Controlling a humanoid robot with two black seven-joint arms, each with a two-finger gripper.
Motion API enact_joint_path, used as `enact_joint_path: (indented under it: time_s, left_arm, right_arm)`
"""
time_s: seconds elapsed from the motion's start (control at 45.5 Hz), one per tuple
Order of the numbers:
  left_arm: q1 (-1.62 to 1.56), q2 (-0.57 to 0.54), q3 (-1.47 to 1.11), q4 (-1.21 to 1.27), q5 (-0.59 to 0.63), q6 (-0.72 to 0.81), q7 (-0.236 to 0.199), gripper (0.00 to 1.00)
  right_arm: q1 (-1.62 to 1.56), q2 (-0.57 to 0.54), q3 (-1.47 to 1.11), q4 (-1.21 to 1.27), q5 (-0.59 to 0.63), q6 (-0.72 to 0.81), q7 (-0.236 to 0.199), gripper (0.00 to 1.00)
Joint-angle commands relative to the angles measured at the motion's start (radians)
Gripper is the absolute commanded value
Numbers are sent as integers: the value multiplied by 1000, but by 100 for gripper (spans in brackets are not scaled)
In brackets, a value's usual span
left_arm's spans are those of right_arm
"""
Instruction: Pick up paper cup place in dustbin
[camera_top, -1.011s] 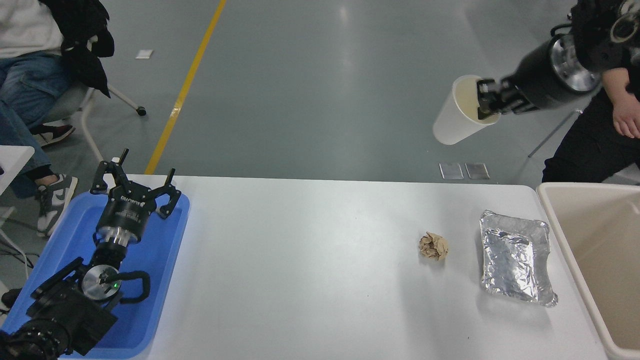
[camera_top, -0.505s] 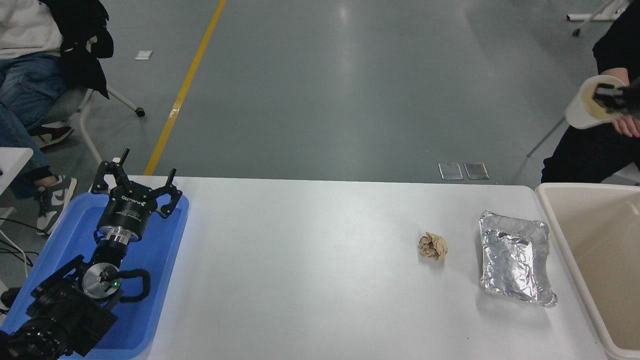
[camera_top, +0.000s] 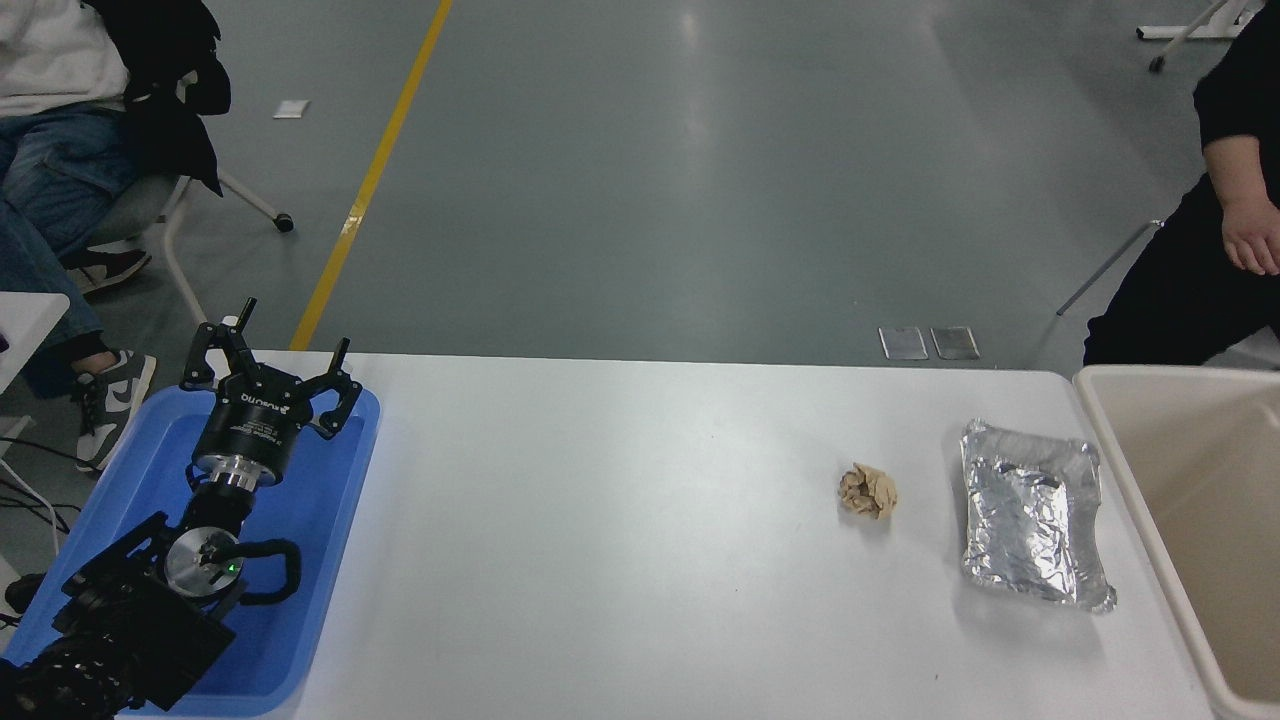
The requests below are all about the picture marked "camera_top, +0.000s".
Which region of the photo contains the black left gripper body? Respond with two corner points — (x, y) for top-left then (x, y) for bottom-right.
(192, 375), (307, 479)

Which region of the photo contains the standing person's hand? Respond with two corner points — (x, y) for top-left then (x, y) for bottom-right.
(1221, 198), (1280, 277)

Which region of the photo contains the blue plastic tray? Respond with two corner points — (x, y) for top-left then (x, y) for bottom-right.
(0, 385), (381, 719)

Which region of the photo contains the grey white office chair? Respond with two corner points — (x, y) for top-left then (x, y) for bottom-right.
(85, 170), (296, 326)

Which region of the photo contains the small white table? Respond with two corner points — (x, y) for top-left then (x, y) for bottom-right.
(0, 293), (69, 393)

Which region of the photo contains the seated person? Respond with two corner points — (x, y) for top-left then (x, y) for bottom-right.
(0, 0), (158, 473)

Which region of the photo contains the black jacket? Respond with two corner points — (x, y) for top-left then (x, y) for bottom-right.
(85, 0), (232, 198)

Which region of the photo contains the crumpled tan paper ball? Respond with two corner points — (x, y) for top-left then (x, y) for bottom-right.
(838, 462), (899, 520)

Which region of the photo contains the silver foil tray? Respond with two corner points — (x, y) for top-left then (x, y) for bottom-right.
(960, 420), (1118, 613)

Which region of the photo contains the grey metal rod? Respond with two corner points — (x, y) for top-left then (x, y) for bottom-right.
(1057, 220), (1164, 317)

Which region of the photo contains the standing person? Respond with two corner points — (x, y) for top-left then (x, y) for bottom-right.
(1083, 5), (1280, 367)

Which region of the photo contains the large pale bin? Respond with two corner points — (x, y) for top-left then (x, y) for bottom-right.
(1073, 365), (1280, 720)

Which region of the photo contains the white stand base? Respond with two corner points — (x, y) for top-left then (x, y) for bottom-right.
(1137, 0), (1266, 74)

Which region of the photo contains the black floor cable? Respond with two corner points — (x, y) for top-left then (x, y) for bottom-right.
(0, 436), (81, 536)

